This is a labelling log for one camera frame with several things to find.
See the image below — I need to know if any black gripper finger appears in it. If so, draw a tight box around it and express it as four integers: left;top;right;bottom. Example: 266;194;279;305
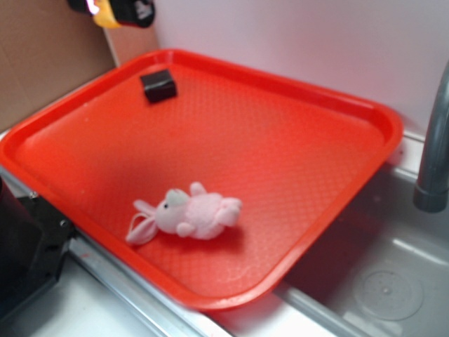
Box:
111;0;156;28

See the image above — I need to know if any yellow rubber duck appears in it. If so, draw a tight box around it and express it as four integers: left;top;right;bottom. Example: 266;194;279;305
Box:
92;0;121;29

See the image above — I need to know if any black rectangular block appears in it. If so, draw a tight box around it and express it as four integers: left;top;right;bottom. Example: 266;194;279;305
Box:
140;69;177;103

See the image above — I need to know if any brown cardboard panel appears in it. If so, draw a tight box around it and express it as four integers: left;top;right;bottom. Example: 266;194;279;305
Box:
1;1;159;131

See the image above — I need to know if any pink plush bunny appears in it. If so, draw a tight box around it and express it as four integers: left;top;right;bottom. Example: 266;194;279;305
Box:
126;182;242;245

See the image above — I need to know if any red plastic tray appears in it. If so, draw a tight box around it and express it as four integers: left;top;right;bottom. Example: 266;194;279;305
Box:
1;50;403;312

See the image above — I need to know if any grey faucet spout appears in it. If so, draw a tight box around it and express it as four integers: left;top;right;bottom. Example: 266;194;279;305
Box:
413;67;448;213

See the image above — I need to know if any grey toy sink basin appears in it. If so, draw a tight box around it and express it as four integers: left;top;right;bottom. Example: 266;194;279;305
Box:
214;137;448;336

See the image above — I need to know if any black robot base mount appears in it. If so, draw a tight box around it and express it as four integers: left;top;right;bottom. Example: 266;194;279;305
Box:
1;180;74;321

